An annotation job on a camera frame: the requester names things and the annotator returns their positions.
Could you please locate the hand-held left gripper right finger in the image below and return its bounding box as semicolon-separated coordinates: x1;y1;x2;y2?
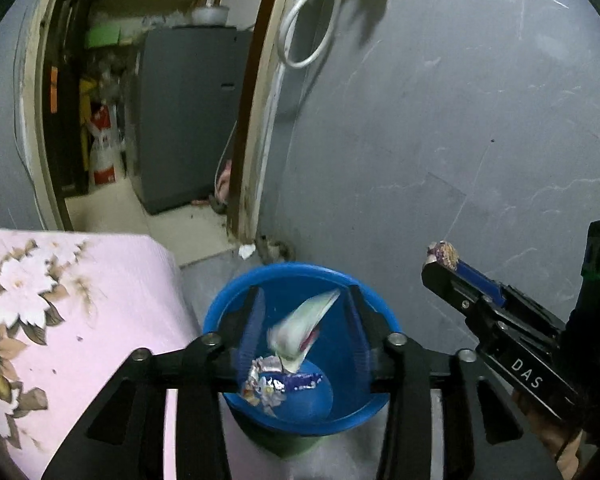
347;285;563;480

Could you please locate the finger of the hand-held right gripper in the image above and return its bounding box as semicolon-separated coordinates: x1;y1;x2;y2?
421;258;504;342
452;259;507;307

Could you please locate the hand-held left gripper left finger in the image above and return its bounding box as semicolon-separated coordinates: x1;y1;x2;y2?
42;285;268;480

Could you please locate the white red wrapper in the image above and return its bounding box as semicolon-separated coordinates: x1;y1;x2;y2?
427;240;461;267

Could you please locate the white plastic wrapper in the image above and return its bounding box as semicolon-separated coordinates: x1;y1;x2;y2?
267;287;342;373

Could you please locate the silver foil wrapper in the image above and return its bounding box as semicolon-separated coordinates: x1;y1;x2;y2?
241;354;288;417

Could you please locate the blue snack bag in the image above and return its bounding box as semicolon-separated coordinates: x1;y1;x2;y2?
257;369;326;395

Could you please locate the blue plastic bucket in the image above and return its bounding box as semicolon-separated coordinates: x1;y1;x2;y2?
202;261;404;437

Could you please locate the person's right hand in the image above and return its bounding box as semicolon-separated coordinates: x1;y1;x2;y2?
511;391;584;477

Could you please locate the pink cloth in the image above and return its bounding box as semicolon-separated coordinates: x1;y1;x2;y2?
216;159;233;203

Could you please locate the pink floral tablecloth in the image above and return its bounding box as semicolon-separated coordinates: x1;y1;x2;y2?
0;227;202;480

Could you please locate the grey cabinet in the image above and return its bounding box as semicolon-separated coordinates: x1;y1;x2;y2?
129;26;254;216

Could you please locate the metal pot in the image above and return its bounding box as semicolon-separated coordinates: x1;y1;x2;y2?
189;3;231;27

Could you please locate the green box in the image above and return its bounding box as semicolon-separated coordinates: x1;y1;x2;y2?
84;25;124;49

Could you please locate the wooden door frame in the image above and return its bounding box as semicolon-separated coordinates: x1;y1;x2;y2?
14;0;312;242

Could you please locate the white coiled cable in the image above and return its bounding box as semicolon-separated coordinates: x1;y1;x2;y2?
276;0;352;69

